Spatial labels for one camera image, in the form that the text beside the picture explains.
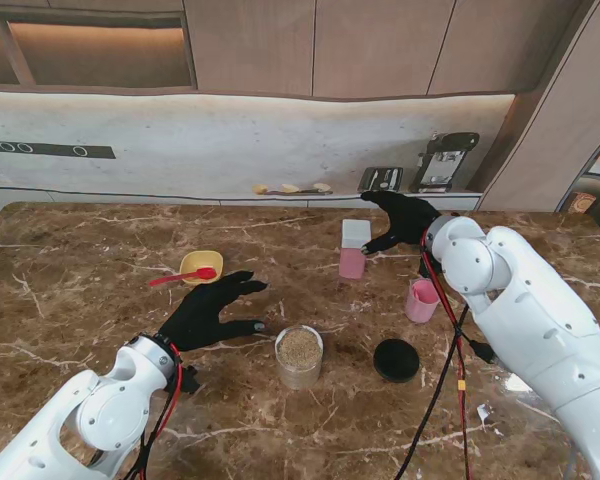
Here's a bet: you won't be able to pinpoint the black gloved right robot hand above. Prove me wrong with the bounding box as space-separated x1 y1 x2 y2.
360 189 444 255

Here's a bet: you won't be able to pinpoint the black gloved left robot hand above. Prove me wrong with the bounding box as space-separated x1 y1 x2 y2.
157 270 270 353

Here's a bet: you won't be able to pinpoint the red plastic measuring spoon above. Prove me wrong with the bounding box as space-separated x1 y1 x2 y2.
148 267 218 288

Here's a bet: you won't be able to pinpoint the pink container with white lid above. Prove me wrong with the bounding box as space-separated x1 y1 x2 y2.
338 218 373 280

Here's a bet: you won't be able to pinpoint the pink plastic measuring cup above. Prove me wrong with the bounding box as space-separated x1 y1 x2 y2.
404 278 441 324

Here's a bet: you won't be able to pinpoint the clear jar of grain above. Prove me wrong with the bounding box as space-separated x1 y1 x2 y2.
274 324 325 391

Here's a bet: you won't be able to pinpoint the black round jar lid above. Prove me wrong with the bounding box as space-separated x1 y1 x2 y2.
372 338 422 385

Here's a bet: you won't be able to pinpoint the black silver toaster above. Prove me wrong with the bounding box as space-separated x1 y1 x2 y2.
357 166 404 194

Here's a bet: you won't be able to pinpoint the yellow plastic bowl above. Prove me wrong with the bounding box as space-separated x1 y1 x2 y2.
179 250 225 286

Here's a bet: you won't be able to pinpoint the black espresso machine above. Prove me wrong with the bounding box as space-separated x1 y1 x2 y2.
416 131 481 195

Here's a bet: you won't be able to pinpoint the wooden cutting board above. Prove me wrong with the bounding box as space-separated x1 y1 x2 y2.
278 183 334 196

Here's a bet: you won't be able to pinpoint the tall wooden cabinet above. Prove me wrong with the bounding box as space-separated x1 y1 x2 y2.
478 0 600 214

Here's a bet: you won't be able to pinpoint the round wooden ornament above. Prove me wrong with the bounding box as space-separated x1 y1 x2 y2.
568 192 598 216

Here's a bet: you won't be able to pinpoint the lit open shelf niche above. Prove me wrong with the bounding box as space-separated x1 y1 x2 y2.
0 0 199 94

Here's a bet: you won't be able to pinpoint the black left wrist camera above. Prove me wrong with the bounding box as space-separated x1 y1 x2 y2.
177 364 201 395

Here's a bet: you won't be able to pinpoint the red black left arm cable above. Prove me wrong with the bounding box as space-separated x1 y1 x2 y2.
124 344 201 480

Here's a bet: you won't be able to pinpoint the red black arm cable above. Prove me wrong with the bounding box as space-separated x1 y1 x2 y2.
124 344 201 480
392 229 497 480

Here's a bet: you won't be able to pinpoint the red black right arm cable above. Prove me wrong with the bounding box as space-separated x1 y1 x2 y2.
392 229 497 480

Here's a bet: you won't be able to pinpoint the wooden wall cabinets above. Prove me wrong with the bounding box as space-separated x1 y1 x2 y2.
182 0 597 103

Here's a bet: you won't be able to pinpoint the black wall control panel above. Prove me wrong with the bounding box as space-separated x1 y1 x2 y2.
0 139 117 161

